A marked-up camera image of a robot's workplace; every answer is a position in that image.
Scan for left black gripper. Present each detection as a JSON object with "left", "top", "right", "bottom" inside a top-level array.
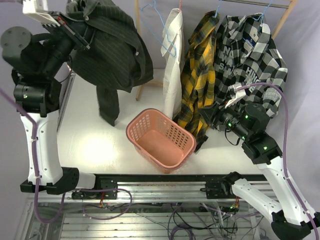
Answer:
[{"left": 41, "top": 10, "right": 101, "bottom": 77}]

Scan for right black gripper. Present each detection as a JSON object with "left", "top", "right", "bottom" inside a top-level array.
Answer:
[{"left": 197, "top": 95, "right": 250, "bottom": 141}]

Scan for dark pinstriped shirt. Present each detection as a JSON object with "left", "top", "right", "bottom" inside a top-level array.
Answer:
[{"left": 66, "top": 0, "right": 154, "bottom": 126}]

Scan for blue wire hanger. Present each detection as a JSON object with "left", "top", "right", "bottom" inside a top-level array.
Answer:
[{"left": 139, "top": 0, "right": 177, "bottom": 58}]

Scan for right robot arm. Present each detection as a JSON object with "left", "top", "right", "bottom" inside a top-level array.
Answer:
[{"left": 199, "top": 103, "right": 320, "bottom": 240}]

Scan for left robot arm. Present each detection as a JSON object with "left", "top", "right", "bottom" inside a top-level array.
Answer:
[{"left": 0, "top": 12, "right": 102, "bottom": 199}]

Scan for yellow plaid shirt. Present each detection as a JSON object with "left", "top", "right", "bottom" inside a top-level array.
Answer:
[{"left": 174, "top": 10, "right": 220, "bottom": 151}]

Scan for black white checkered shirt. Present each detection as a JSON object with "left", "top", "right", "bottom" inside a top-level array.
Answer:
[{"left": 213, "top": 14, "right": 288, "bottom": 118}]

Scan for blue hanger of checkered shirt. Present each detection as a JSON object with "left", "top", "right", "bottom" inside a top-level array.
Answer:
[{"left": 251, "top": 0, "right": 273, "bottom": 33}]

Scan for blue hanger of plaid shirt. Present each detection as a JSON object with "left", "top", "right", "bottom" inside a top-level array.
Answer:
[{"left": 214, "top": 0, "right": 222, "bottom": 18}]

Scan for pink plastic basket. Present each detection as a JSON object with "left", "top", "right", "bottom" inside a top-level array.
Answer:
[{"left": 126, "top": 108, "right": 197, "bottom": 174}]

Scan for wooden clothes rack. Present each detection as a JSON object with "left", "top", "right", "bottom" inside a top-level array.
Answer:
[{"left": 134, "top": 0, "right": 300, "bottom": 102}]

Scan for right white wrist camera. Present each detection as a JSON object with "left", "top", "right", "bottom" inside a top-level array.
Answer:
[{"left": 224, "top": 82, "right": 246, "bottom": 109}]

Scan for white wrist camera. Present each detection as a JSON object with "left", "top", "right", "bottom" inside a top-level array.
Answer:
[
  {"left": 22, "top": 0, "right": 60, "bottom": 27},
  {"left": 224, "top": 82, "right": 246, "bottom": 109}
]

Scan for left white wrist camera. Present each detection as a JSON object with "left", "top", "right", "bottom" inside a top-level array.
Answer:
[{"left": 22, "top": 0, "right": 60, "bottom": 27}]

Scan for loose cables under table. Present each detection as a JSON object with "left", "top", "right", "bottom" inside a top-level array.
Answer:
[{"left": 82, "top": 187, "right": 273, "bottom": 240}]

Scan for aluminium frame base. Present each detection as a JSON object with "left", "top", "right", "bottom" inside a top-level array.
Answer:
[{"left": 14, "top": 67, "right": 301, "bottom": 240}]

